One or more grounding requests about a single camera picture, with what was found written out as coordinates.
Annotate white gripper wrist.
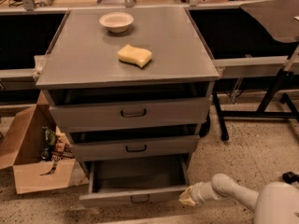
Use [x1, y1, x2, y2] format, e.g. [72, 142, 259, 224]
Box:
[178, 182, 215, 206]

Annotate grey drawer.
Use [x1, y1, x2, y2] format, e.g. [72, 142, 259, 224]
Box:
[71, 124, 199, 161]
[43, 81, 212, 133]
[79, 154, 189, 208]

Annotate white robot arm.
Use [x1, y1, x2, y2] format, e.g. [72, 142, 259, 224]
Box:
[178, 174, 299, 224]

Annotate grey metal drawer cabinet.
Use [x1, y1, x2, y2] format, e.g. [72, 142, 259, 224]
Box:
[35, 6, 221, 179]

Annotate small black floor object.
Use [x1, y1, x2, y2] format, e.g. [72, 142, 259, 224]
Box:
[282, 172, 299, 184]

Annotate snack packets in box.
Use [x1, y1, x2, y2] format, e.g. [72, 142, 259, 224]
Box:
[40, 127, 74, 175]

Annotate yellow sponge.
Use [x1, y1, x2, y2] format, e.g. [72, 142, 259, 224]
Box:
[117, 44, 152, 68]

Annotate open cardboard box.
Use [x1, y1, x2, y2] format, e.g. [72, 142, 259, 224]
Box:
[0, 94, 88, 194]

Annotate white bowl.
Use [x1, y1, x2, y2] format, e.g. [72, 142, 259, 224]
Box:
[99, 12, 134, 34]

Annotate grey tilted tray board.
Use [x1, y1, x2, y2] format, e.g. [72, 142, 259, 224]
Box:
[240, 0, 299, 43]

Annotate black table leg frame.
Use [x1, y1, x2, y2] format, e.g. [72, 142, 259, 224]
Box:
[212, 69, 299, 141]

